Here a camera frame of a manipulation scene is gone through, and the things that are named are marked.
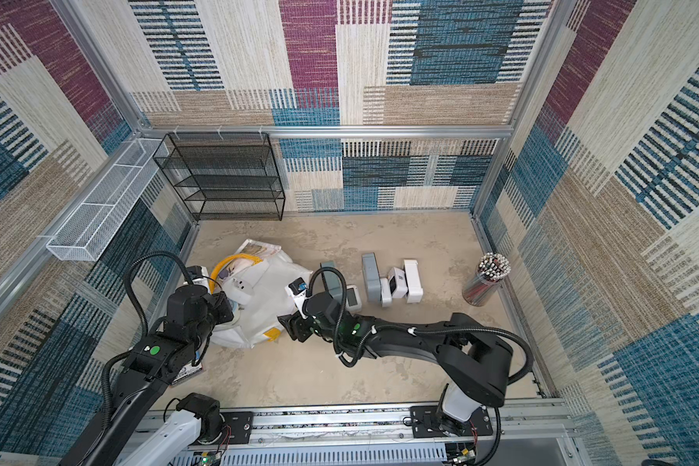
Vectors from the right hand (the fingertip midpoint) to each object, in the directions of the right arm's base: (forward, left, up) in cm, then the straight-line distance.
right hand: (293, 313), depth 80 cm
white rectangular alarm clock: (+12, -35, -6) cm, 38 cm away
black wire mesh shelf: (+53, +32, +6) cm, 62 cm away
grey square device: (+12, -22, -3) cm, 25 cm away
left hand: (+2, +17, +7) cm, 18 cm away
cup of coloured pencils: (+10, -55, +4) cm, 56 cm away
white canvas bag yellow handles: (+21, +13, -11) cm, 27 cm away
